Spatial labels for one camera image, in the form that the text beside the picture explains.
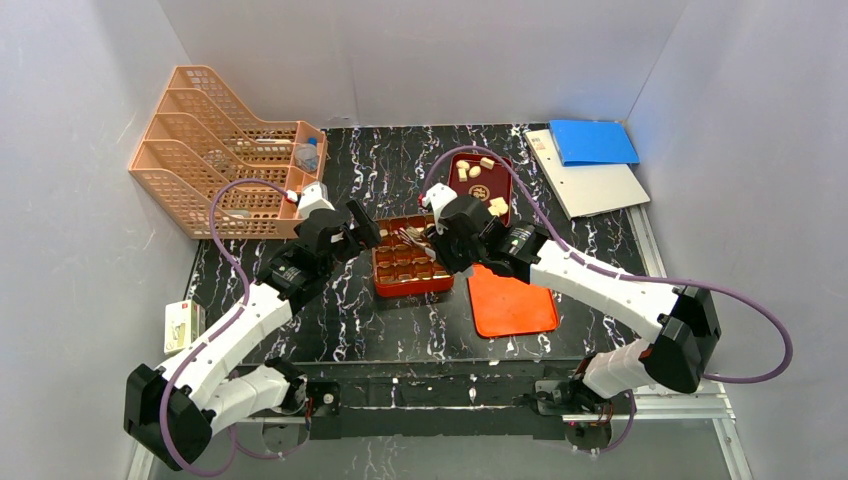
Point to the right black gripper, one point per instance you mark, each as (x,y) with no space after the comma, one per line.
(438,246)

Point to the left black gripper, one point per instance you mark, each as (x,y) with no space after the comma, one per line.
(361,224)

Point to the orange box lid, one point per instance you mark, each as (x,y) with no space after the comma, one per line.
(504,307)

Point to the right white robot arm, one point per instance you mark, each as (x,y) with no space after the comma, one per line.
(677,328)

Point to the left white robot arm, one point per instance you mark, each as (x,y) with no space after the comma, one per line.
(175,409)

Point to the round white chocolate piece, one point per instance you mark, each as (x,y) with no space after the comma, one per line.
(499,209)

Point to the orange chocolate box with tray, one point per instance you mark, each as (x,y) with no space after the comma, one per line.
(402,269)

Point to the square white chocolate piece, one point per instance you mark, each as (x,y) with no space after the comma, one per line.
(495,202)

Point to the dark red chocolate tray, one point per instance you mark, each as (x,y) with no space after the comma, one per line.
(481,176)

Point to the small bottle with blue cap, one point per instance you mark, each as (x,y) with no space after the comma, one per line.
(306,155)

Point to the white board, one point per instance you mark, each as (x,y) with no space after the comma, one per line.
(584,191)

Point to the blue folder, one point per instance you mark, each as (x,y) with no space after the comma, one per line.
(584,143)

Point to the peach plastic file rack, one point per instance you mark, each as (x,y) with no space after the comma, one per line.
(206,154)

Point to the small white red box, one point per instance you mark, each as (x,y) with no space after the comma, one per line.
(184,323)

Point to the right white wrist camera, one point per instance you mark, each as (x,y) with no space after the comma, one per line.
(437,197)

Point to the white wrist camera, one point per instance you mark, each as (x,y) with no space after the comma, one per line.
(437,197)
(313,196)

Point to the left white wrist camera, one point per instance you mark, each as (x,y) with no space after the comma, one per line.
(313,196)

